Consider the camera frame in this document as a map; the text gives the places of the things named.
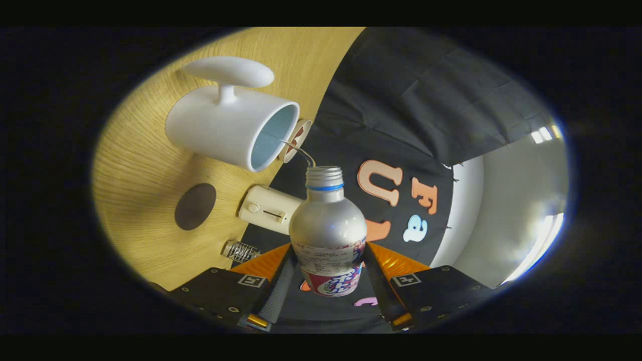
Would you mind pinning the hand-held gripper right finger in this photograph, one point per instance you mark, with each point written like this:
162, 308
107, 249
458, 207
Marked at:
382, 293

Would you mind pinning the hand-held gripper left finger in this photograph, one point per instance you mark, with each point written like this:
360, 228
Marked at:
282, 293

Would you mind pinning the silver juice bottle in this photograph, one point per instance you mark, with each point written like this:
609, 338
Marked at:
328, 225

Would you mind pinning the dark brown round coaster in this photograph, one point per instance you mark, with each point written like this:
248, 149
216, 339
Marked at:
195, 206

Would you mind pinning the cream toaster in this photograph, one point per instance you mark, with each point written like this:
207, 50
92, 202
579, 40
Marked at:
266, 205

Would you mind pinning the white oval plate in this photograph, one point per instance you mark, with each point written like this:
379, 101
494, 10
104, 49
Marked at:
302, 131

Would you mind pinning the wooden table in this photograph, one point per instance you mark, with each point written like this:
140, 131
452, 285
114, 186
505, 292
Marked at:
140, 175

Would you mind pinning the black backdrop cloth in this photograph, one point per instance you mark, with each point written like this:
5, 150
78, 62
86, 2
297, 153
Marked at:
426, 75

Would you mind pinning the ceiling strip light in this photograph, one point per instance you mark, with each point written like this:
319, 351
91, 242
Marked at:
544, 134

